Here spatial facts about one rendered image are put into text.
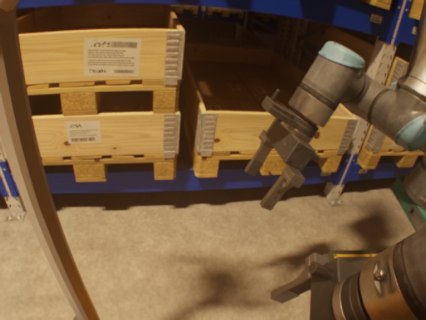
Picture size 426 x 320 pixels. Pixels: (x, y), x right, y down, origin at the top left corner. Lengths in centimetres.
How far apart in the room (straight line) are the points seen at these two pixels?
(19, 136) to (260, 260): 129
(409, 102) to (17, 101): 63
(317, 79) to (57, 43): 89
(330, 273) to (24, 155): 40
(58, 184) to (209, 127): 80
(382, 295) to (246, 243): 129
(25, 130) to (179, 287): 109
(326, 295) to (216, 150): 106
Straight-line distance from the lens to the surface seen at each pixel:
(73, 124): 126
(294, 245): 161
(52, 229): 49
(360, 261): 124
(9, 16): 34
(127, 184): 150
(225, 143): 134
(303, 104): 59
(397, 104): 62
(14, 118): 37
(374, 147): 181
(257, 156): 70
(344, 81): 59
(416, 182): 93
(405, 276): 28
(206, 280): 138
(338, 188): 196
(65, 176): 152
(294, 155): 58
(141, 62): 113
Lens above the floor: 117
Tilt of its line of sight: 35 degrees down
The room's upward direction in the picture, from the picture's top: 8 degrees clockwise
